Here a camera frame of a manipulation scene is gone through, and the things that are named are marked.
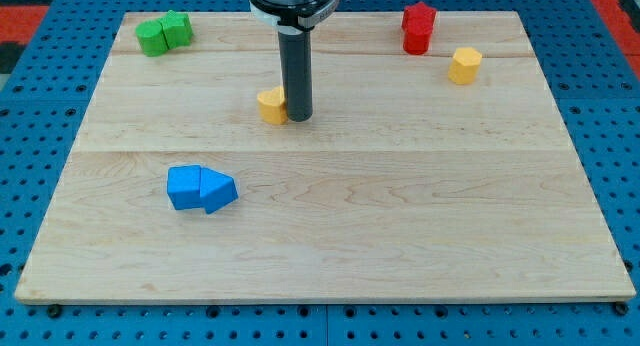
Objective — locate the blue cube block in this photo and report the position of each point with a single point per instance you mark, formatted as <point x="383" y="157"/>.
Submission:
<point x="183" y="186"/>

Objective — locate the green cylinder block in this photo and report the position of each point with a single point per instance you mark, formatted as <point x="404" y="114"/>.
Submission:
<point x="151" y="38"/>

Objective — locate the blue triangle block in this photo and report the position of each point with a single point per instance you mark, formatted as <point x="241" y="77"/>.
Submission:
<point x="216" y="190"/>

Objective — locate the green star block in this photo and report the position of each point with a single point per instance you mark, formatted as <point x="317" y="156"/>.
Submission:
<point x="177" y="29"/>

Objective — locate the red cylinder block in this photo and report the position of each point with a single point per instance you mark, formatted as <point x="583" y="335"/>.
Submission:
<point x="417" y="38"/>

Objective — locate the yellow hexagon block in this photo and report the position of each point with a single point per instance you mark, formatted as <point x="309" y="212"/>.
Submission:
<point x="465" y="64"/>

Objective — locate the yellow heart block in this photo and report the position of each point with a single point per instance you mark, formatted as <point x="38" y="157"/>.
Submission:
<point x="272" y="106"/>

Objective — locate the red star block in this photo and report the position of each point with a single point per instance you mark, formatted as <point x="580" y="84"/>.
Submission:
<point x="418" y="14"/>

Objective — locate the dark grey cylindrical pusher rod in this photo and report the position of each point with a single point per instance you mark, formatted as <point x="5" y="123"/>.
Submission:
<point x="295" y="58"/>

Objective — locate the light wooden board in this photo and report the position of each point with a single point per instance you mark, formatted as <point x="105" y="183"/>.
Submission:
<point x="403" y="187"/>

